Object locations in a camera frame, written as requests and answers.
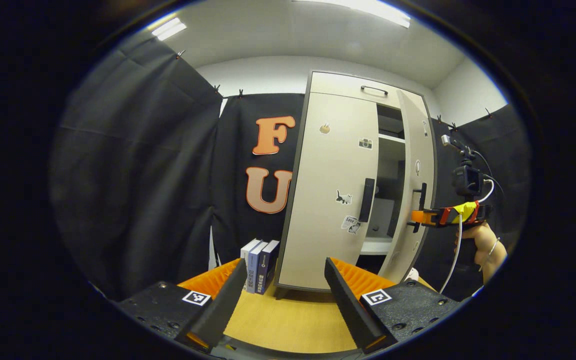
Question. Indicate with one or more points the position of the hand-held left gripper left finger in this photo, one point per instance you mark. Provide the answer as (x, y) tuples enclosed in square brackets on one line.
[(223, 310)]

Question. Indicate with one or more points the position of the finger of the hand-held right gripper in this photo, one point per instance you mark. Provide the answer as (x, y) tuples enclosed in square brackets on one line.
[(425, 217)]

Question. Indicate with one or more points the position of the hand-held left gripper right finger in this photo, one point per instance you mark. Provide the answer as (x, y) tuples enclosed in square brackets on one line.
[(350, 310)]

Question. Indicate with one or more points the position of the beige cabinet door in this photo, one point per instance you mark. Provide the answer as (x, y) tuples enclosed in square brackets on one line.
[(415, 145), (328, 165)]

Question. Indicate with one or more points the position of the beige double-door shoe cabinet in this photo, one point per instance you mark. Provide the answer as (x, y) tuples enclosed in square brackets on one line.
[(338, 82)]

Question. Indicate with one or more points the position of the grey-blue book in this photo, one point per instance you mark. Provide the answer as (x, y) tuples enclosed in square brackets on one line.
[(254, 272)]

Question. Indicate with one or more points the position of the pink and white plush toy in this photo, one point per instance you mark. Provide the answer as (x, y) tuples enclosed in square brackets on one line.
[(412, 274)]

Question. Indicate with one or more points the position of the dark navy book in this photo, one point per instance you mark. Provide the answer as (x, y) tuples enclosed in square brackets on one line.
[(267, 267)]

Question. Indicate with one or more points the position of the black backdrop cloth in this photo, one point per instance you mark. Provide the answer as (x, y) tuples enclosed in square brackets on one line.
[(133, 165)]

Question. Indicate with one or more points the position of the long ceiling light panel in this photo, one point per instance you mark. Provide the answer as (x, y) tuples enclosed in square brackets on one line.
[(368, 7)]

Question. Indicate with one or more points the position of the small ceiling light panel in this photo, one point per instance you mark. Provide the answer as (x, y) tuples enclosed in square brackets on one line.
[(168, 29)]

